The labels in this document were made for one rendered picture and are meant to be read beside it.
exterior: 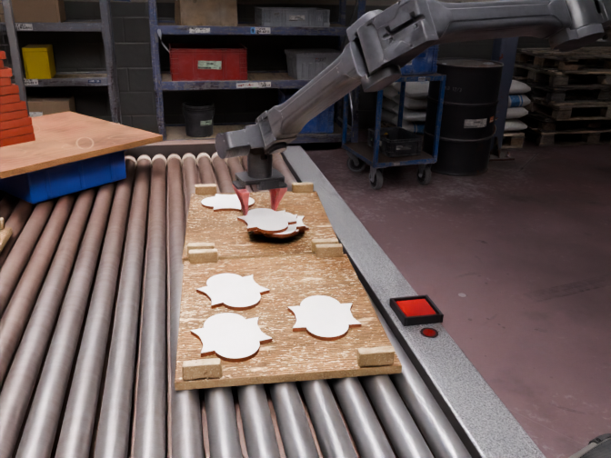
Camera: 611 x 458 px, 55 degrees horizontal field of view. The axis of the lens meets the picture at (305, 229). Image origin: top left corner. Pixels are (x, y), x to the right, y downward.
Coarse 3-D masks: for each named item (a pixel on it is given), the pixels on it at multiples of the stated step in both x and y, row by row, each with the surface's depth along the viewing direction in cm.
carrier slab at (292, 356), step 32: (288, 256) 128; (192, 288) 114; (288, 288) 115; (320, 288) 115; (352, 288) 115; (192, 320) 103; (288, 320) 104; (192, 352) 95; (288, 352) 95; (320, 352) 95; (352, 352) 96; (192, 384) 88; (224, 384) 89
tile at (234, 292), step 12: (216, 276) 117; (228, 276) 117; (240, 276) 117; (252, 276) 117; (204, 288) 112; (216, 288) 112; (228, 288) 112; (240, 288) 112; (252, 288) 112; (264, 288) 113; (216, 300) 108; (228, 300) 108; (240, 300) 108; (252, 300) 108
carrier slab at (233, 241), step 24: (264, 192) 166; (288, 192) 166; (192, 216) 147; (216, 216) 148; (312, 216) 149; (192, 240) 134; (216, 240) 135; (240, 240) 135; (264, 240) 135; (288, 240) 136
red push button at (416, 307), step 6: (408, 300) 113; (414, 300) 113; (420, 300) 113; (402, 306) 111; (408, 306) 111; (414, 306) 111; (420, 306) 111; (426, 306) 111; (408, 312) 109; (414, 312) 109; (420, 312) 109; (426, 312) 109; (432, 312) 109
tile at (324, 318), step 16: (304, 304) 107; (320, 304) 107; (336, 304) 108; (352, 304) 108; (304, 320) 102; (320, 320) 103; (336, 320) 103; (352, 320) 103; (320, 336) 98; (336, 336) 98
